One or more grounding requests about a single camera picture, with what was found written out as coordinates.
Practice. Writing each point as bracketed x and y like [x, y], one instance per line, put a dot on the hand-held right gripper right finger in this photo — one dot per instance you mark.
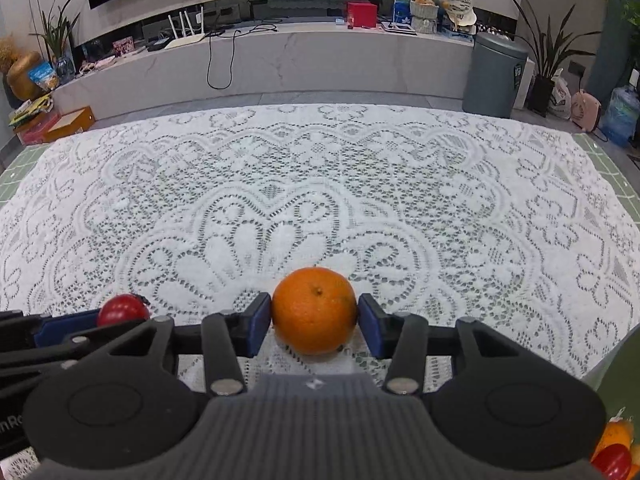
[371, 324]

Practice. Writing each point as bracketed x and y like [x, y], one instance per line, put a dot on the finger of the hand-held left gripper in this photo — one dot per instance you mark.
[30, 364]
[65, 329]

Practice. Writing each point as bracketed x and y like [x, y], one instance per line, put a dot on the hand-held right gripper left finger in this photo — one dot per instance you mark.
[260, 324]

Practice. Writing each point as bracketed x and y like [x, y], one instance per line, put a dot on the orange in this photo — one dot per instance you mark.
[315, 311]

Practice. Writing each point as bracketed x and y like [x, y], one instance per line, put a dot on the red tomato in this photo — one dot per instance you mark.
[122, 310]
[612, 462]

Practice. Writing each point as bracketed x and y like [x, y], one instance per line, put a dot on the white lace tablecloth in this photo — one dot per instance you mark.
[320, 200]

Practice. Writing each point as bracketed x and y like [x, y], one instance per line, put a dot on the orange cardboard box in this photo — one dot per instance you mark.
[72, 124]

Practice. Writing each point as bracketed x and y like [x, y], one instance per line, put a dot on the blue snack bag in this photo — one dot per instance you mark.
[42, 76]

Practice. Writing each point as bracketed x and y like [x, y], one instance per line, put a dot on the golden vase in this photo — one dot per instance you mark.
[22, 77]

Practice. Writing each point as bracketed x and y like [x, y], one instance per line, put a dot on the grey marble television cabinet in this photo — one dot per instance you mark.
[325, 65]

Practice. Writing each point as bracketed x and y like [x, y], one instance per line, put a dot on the grey trash bin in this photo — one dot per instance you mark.
[494, 77]

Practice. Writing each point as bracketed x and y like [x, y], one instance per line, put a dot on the small green potted plant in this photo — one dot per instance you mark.
[57, 35]

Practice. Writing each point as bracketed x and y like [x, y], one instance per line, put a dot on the white plastic bag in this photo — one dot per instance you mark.
[560, 97]

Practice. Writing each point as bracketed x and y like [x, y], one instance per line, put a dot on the white router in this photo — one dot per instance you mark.
[186, 35]

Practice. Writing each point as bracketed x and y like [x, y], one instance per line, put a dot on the pink heater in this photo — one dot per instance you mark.
[586, 110]

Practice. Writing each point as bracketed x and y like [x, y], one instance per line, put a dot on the red box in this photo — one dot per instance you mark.
[362, 15]

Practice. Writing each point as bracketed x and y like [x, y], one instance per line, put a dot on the white woven basket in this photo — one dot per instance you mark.
[424, 17]

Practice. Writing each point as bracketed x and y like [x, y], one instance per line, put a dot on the blue water bottle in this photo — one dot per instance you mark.
[619, 117]

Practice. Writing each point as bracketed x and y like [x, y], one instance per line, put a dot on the long-leaf potted plant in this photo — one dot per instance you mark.
[545, 50]

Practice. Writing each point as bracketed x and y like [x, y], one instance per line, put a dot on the round paper fan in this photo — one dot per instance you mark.
[459, 1]

